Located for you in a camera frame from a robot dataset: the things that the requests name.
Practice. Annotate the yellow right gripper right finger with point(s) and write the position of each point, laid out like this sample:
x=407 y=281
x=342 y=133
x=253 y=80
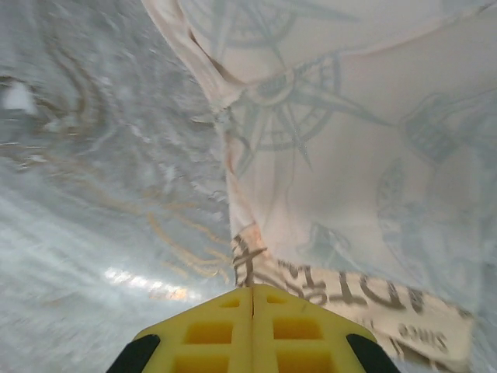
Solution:
x=295 y=334

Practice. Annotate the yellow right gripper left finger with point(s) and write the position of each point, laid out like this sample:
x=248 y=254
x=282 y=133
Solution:
x=217 y=334

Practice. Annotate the peach printed t-shirt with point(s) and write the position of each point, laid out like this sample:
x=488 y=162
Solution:
x=349 y=155

